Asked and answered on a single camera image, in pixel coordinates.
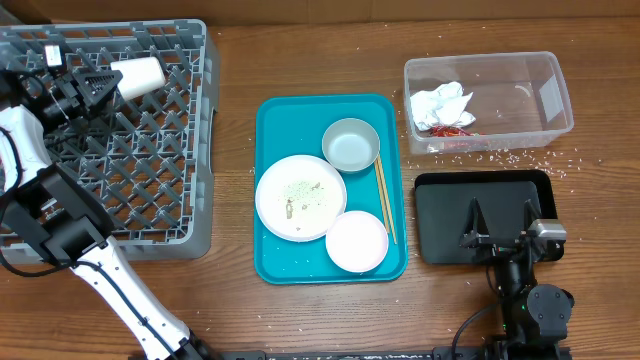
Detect grey dishwasher rack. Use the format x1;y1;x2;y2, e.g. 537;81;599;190
1;19;220;260

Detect right wooden chopstick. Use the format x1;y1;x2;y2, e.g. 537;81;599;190
379;156;398;245

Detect wooden chopstick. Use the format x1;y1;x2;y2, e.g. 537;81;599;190
374;155;390;234
379;156;398;245

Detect teal plastic tray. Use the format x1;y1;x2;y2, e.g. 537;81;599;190
254;94;409;285

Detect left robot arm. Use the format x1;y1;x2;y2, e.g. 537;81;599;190
1;70;216;360

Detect red snack wrapper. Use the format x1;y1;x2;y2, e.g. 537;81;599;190
427;125;479;152

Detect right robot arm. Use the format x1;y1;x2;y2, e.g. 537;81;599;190
451;199;575;360

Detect small pink bowl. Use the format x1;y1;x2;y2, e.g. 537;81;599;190
325;211;389;273

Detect left wooden chopstick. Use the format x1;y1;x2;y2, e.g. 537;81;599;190
374;155;390;234

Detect black plastic tray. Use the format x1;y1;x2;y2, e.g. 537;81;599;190
414;170;557;265

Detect clear plastic bin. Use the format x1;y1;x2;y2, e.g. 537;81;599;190
404;52;574;154

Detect white plastic cup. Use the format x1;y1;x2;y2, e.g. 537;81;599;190
110;57;166;101

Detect white napkin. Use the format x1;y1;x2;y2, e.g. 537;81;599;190
410;81;476;131

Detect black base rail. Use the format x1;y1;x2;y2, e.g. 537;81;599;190
199;345;572;360

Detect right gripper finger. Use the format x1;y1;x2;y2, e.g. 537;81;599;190
461;197;490;240
523;199;541;231

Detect grey bowl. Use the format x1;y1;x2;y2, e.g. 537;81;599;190
322;118;380;173

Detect large white plate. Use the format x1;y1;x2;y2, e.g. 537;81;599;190
255;155;347;242

